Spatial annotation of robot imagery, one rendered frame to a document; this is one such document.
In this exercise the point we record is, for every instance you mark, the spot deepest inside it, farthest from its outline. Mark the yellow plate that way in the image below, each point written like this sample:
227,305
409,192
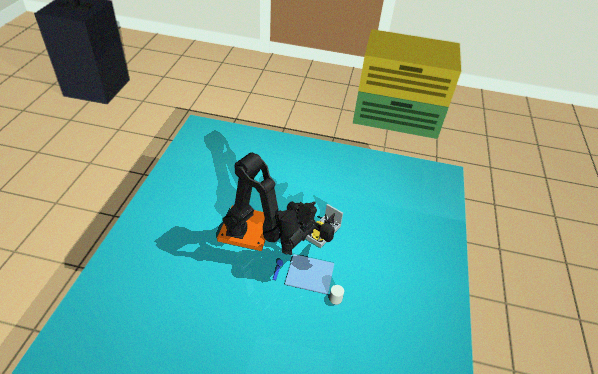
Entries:
316,233

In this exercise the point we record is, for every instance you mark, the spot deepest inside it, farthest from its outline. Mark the blue spoon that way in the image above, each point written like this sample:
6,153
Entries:
279,263

